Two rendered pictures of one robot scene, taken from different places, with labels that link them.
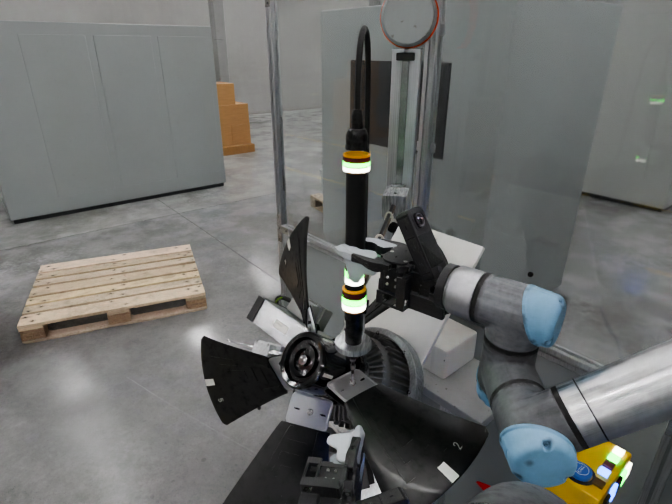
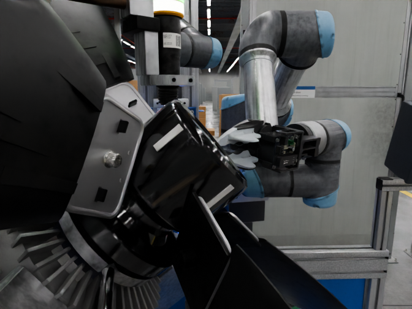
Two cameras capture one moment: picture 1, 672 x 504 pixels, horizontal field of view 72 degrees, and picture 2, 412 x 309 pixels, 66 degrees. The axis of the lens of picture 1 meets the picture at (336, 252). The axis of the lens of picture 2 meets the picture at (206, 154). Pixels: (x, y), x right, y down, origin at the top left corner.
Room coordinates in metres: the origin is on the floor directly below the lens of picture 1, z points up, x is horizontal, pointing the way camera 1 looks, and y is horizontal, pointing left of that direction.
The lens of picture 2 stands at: (1.02, 0.27, 1.27)
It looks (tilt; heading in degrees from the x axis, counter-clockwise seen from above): 11 degrees down; 219
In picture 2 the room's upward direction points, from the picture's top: straight up
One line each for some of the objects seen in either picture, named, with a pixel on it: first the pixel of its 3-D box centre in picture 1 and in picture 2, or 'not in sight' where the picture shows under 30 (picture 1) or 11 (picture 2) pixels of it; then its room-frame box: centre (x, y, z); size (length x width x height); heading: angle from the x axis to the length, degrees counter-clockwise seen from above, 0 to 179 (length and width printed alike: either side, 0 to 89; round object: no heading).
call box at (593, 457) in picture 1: (584, 478); not in sight; (0.65, -0.49, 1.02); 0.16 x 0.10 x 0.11; 131
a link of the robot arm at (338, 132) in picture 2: not in sight; (324, 138); (0.32, 0.03, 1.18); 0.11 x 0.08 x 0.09; 168
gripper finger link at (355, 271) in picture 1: (354, 265); not in sight; (0.70, -0.03, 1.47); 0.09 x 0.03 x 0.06; 60
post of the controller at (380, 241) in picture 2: not in sight; (381, 213); (0.11, 0.13, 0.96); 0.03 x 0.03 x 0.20; 41
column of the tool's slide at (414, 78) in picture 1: (392, 319); not in sight; (1.43, -0.20, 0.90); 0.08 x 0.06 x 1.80; 76
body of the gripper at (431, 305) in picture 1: (417, 280); not in sight; (0.65, -0.13, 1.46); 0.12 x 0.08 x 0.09; 51
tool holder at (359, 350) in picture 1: (354, 321); (160, 45); (0.74, -0.03, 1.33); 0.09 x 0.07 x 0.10; 166
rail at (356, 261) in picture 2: not in sight; (220, 263); (0.39, -0.19, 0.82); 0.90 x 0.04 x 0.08; 131
